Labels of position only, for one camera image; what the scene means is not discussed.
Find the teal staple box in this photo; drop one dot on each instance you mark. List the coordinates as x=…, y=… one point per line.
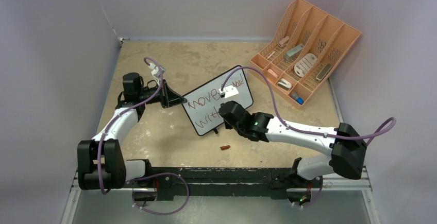
x=293, y=53

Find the black aluminium base frame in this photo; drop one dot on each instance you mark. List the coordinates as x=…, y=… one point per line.
x=275, y=183

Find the blue small item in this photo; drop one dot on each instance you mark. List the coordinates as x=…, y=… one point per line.
x=297, y=98

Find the brown marker cap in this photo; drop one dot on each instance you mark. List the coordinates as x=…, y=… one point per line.
x=225, y=147

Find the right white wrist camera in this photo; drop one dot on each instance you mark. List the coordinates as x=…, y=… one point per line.
x=228, y=92

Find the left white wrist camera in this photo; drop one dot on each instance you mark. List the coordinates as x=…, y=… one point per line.
x=156, y=72

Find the grey whiteboard eraser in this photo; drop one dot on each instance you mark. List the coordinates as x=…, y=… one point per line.
x=323, y=72

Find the pink eraser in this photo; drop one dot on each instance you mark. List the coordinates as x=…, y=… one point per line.
x=273, y=74

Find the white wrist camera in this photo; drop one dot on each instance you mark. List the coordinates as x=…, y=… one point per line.
x=156, y=72
x=228, y=92

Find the black-framed whiteboard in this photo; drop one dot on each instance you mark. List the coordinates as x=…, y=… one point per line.
x=204, y=101

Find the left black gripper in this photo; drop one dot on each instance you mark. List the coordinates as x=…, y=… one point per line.
x=167, y=97

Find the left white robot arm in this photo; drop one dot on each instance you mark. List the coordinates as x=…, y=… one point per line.
x=100, y=161

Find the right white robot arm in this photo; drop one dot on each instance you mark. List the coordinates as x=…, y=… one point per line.
x=340, y=150

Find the pink stapler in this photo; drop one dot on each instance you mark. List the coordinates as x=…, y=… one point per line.
x=283, y=42

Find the peach plastic desk organizer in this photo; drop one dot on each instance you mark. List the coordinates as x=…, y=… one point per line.
x=321, y=33

